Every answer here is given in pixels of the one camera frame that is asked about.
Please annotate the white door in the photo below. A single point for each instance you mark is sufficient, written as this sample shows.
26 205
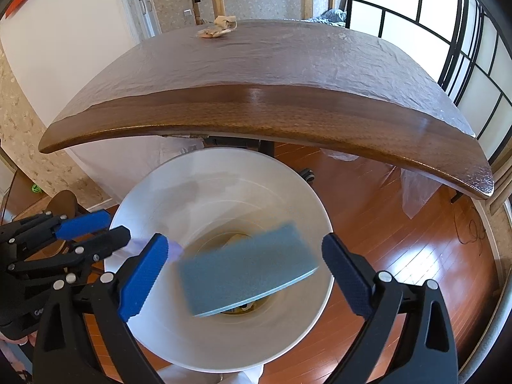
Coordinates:
142 19

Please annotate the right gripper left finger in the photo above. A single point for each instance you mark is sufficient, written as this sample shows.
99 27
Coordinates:
64 352

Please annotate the white trash bin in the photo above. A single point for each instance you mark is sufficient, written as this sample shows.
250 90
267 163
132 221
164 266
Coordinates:
204 201

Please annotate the person left hand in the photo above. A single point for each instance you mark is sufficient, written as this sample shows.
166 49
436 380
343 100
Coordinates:
6 341

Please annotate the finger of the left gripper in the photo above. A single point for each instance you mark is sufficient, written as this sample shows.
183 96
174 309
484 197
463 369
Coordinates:
47 227
80 258

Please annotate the grey blue duvet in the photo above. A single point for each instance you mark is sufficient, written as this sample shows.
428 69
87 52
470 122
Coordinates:
332 17

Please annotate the teal rectangular box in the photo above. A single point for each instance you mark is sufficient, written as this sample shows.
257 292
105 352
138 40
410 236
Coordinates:
246 271

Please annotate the black framed sliding screen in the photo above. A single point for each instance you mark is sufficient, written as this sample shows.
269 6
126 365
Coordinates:
457 44

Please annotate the clear plastic snack wrapper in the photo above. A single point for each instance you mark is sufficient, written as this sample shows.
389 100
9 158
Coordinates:
213 32

